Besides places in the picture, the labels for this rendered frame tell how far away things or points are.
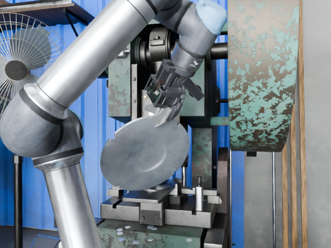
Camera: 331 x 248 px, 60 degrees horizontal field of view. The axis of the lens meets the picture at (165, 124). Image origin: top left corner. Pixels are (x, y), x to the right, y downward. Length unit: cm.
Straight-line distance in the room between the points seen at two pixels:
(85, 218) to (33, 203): 240
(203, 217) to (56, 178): 61
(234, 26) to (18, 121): 58
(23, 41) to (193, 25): 118
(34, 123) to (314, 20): 224
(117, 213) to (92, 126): 154
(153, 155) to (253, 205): 163
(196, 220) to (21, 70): 110
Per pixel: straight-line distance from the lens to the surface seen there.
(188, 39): 67
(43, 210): 304
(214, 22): 65
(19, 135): 59
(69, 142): 68
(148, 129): 83
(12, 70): 163
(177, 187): 122
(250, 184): 241
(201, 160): 140
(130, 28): 54
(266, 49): 83
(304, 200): 222
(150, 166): 94
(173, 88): 73
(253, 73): 84
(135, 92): 116
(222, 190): 147
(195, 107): 109
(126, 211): 119
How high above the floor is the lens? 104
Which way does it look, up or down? 1 degrees down
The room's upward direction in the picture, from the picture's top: straight up
